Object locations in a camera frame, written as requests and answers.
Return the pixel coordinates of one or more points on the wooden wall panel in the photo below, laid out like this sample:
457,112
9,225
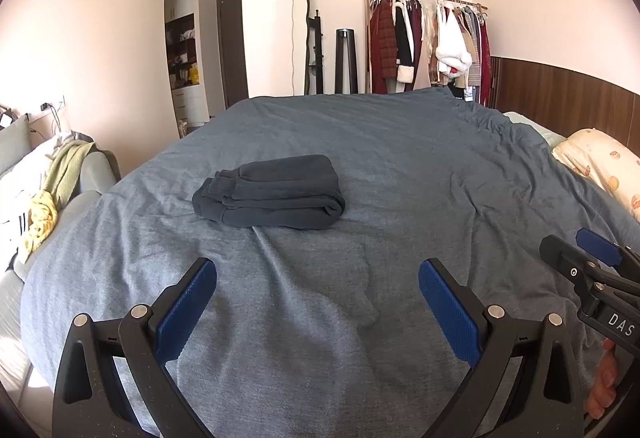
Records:
565,93

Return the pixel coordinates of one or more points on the person's right hand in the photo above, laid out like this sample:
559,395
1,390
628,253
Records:
602,383

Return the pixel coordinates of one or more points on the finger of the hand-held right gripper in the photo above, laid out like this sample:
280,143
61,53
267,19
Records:
600,248
560,253

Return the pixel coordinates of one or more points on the yellow cloth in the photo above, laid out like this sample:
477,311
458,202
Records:
40,223

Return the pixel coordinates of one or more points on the arched wall shelf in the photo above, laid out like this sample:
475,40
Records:
185,53

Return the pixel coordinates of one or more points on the black coat stand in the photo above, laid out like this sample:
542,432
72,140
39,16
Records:
315,53

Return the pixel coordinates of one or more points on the grey sofa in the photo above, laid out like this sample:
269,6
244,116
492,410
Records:
75,198

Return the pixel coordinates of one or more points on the green knitted throw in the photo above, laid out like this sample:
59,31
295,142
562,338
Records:
65,173

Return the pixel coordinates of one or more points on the dark door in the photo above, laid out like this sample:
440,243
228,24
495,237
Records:
232,53

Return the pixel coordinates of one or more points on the blue-grey bed duvet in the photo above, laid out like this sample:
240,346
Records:
400,158

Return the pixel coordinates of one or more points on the row of hanging clothes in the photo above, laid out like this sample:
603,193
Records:
425,43

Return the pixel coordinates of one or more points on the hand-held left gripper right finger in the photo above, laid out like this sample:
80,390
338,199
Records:
447,313

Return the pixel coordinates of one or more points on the white cushion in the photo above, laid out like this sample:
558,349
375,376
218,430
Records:
17,198

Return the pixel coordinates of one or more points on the grey-green cushion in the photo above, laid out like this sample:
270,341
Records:
12,148

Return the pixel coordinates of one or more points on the cream patterned pillow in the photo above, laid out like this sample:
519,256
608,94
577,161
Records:
605,163

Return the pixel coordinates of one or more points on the dark grey pants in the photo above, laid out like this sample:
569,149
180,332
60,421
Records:
272,193

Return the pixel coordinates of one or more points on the pale pillow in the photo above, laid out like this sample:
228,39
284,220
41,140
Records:
530,128

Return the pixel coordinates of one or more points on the wavy floor mirror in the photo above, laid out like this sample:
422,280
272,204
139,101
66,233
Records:
300,33

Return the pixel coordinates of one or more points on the wall power outlet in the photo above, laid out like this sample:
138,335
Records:
45,106

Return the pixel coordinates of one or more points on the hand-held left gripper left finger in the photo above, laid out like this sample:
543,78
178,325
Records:
182,313

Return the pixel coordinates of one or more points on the black tapered floor stand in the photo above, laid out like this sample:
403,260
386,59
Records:
346,61

